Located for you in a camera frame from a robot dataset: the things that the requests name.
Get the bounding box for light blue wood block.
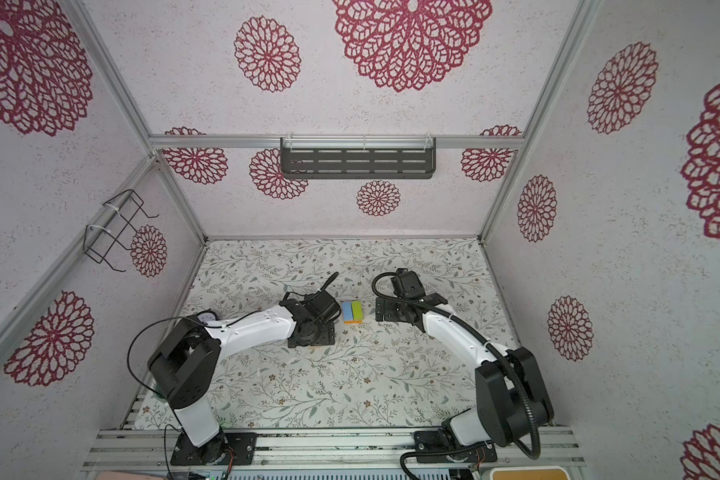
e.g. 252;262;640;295
341;302;354;323

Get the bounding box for lime green wood block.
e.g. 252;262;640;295
351;301;364;322

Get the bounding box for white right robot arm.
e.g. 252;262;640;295
371;268;554;460

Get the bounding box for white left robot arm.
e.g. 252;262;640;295
147;290;341;449

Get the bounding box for small black alarm clock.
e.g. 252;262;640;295
197;310;219;322

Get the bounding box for orange topped white box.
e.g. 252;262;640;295
489;466;571;480

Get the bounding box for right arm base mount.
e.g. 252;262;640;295
413;422;498;464

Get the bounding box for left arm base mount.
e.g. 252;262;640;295
169;430;258;466

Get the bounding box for dark grey wall shelf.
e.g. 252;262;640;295
280;136;437;180

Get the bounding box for black wire wall rack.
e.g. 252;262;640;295
82;188;159;273

